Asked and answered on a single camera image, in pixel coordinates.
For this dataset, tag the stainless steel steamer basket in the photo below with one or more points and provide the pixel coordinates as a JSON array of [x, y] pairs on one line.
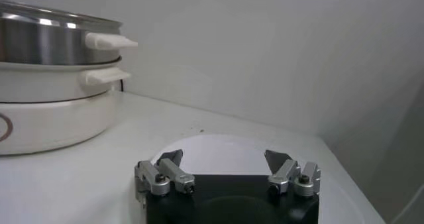
[[49, 43]]

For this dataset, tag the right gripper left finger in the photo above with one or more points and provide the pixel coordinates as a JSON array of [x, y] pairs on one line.
[[175, 175]]

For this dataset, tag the white electric cooker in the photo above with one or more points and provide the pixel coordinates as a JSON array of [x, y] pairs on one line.
[[49, 126]]

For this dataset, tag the white oval plate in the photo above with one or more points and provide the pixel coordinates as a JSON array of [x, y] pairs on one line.
[[222, 152]]

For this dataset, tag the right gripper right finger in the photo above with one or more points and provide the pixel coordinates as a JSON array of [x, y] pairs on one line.
[[286, 174]]

